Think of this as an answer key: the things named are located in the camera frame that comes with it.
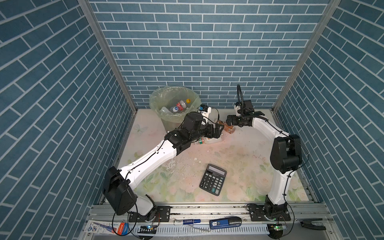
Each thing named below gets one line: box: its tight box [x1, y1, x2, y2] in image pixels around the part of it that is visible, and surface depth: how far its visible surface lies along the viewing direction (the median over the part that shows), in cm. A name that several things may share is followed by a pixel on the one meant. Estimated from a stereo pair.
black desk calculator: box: [199, 163, 227, 196], surface depth 84 cm
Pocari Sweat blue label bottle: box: [169, 105, 183, 114], surface depth 95 cm
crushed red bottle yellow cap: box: [176, 98, 191, 111], surface depth 103 cm
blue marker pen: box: [173, 219, 202, 226], surface depth 72 cm
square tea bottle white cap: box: [159, 106, 174, 115], surface depth 93 cm
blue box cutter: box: [209, 216, 242, 230], surface depth 69 cm
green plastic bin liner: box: [149, 86, 202, 123], surface depth 96 cm
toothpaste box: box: [83, 220, 129, 235], surface depth 71 cm
